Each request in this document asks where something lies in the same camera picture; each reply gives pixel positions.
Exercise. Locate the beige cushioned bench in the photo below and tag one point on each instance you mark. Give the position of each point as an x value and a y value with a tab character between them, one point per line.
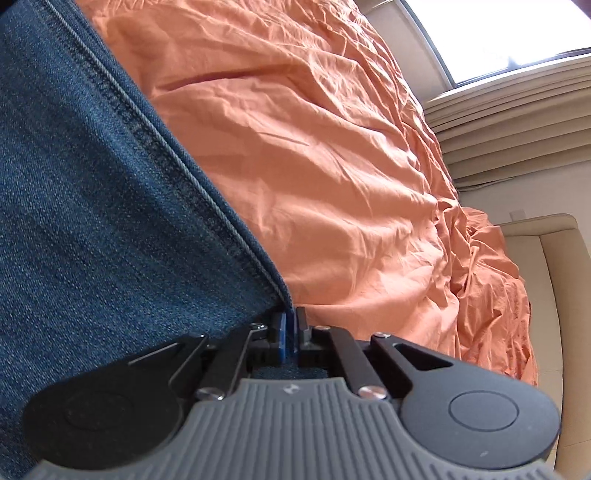
561	295

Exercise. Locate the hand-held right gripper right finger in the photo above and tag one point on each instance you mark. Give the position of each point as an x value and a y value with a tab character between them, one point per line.
301	328

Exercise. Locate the orange bed sheet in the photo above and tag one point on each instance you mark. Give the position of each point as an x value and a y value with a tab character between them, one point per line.
323	161

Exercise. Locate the bright window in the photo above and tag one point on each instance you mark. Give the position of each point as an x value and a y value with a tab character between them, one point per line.
489	32

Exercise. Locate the beige pleated curtain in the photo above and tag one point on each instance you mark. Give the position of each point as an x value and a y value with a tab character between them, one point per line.
517	129

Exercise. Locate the blue denim pants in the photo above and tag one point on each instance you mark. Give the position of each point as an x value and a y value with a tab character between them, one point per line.
101	221

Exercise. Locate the white wall socket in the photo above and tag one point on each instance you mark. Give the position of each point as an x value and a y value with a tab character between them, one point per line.
518	213

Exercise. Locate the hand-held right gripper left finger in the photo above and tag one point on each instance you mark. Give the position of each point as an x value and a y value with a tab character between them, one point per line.
278	331

